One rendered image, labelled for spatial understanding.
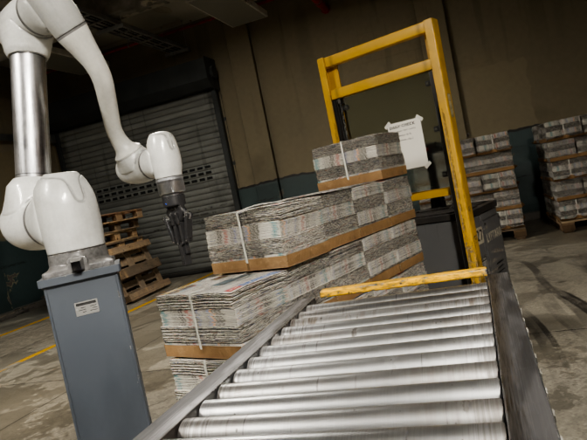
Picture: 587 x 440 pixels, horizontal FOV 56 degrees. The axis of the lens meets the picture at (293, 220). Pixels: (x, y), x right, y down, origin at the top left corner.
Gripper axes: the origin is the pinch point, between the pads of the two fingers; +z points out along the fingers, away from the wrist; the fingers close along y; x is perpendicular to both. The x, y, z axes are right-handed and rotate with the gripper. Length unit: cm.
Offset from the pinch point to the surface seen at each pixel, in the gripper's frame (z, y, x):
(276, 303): 23.1, -19.1, -18.5
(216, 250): 2.9, 12.1, -26.5
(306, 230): 1.7, -20.4, -42.3
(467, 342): 17, -107, 39
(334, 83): -73, 32, -175
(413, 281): 15, -79, -2
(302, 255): 10.1, -21.4, -35.7
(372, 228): 10, -19, -95
